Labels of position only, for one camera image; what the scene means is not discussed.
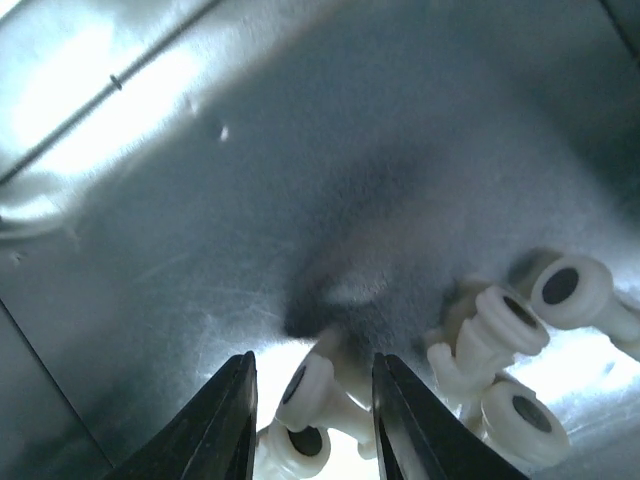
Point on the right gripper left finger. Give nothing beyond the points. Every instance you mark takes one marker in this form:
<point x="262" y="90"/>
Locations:
<point x="212" y="437"/>

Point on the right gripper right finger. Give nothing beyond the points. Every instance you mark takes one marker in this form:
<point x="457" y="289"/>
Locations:
<point x="417" y="436"/>

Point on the gold square tin tray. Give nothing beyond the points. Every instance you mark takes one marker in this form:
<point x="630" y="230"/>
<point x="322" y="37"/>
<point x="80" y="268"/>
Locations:
<point x="182" y="181"/>

